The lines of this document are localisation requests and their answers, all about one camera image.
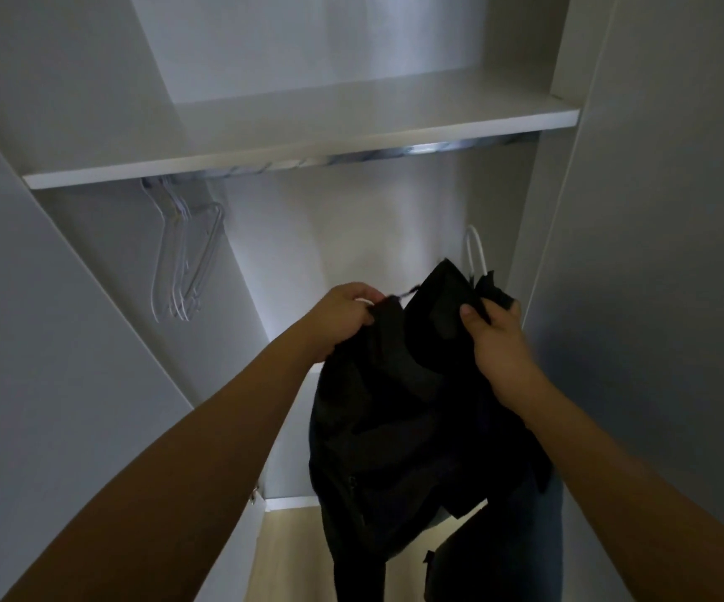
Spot person's right hand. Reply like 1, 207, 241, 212
460, 298, 552, 419

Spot person's left hand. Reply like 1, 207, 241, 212
301, 282, 387, 365

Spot black garment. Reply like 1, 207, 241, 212
308, 258, 554, 602

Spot person's left forearm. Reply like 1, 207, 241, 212
1, 332, 333, 602

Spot person's right forearm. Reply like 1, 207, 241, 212
503, 381, 724, 602

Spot white wardrobe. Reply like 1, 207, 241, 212
0, 0, 620, 515

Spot white clothes hanger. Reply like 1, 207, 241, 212
465, 224, 487, 284

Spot clear plastic clothes hanger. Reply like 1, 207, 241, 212
155, 181, 192, 323
170, 191, 226, 321
141, 178, 181, 324

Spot white wardrobe shelf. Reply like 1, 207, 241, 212
21, 69, 582, 190

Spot white wardrobe door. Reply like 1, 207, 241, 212
520, 0, 724, 602
0, 103, 269, 602

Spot person's blue jeans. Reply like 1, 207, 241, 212
427, 470, 567, 602

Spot metal clothes rail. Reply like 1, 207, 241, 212
168, 133, 541, 182

